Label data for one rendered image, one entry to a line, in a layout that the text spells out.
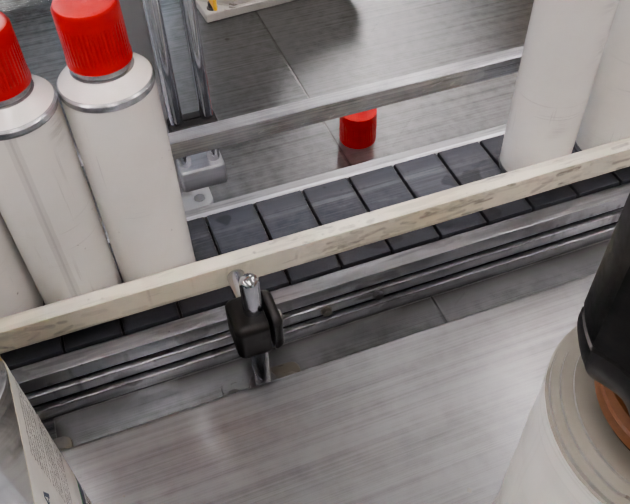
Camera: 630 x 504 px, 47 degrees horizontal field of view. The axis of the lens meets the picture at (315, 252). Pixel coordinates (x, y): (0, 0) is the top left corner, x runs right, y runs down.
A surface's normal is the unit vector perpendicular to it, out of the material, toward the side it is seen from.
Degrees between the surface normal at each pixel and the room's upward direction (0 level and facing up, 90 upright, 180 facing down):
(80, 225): 90
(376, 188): 0
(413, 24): 0
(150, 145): 90
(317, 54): 0
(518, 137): 90
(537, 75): 90
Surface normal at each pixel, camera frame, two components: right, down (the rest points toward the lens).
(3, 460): 0.73, 0.50
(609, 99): -0.69, 0.55
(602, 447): -0.04, -0.66
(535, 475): -0.99, 0.09
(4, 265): 0.94, 0.25
